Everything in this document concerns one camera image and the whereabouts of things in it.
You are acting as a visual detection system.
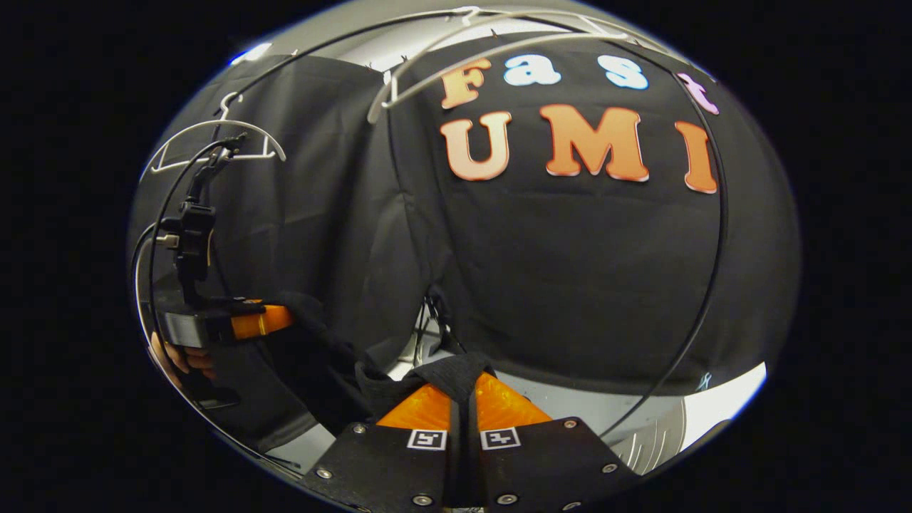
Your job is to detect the small ceiling light panel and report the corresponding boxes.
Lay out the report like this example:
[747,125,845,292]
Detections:
[229,43,273,66]

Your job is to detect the black cable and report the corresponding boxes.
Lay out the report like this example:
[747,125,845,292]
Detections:
[145,135,247,400]

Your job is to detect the black knit jacket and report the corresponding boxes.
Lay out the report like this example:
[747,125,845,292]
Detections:
[214,291,496,453]

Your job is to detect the black stand legs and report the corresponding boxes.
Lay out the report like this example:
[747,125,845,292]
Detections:
[413,285,465,358]

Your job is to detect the black clothes rack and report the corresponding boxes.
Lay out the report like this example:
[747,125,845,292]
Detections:
[210,6,729,439]

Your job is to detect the empty white clothes hanger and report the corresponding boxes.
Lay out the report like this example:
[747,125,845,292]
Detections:
[140,91,287,182]

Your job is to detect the black backdrop cloth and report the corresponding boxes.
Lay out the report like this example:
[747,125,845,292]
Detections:
[128,28,799,457]

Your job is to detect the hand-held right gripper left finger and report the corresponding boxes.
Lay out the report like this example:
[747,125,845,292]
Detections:
[299,383,464,513]

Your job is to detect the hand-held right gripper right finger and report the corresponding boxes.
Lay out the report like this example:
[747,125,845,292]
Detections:
[463,372,642,513]

